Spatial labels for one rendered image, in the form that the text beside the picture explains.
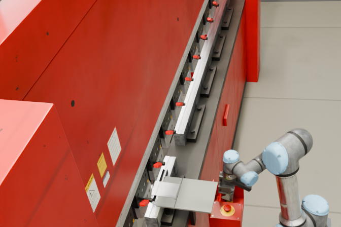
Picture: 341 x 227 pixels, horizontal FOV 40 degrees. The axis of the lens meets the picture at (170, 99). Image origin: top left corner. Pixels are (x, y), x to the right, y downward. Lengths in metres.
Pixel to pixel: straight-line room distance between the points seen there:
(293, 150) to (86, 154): 0.86
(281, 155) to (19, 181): 1.31
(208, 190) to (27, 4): 1.44
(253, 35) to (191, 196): 2.22
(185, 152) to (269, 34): 2.77
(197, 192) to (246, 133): 1.76
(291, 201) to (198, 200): 0.44
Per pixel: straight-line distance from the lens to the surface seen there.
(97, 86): 1.41
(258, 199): 3.48
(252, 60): 4.31
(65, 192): 0.83
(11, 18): 1.05
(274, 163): 1.88
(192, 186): 2.28
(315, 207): 2.20
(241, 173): 2.24
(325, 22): 5.37
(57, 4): 1.15
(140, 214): 1.94
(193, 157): 2.57
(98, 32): 1.41
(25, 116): 0.75
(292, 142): 1.89
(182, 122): 2.65
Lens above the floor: 2.75
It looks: 39 degrees down
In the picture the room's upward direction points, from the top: 9 degrees counter-clockwise
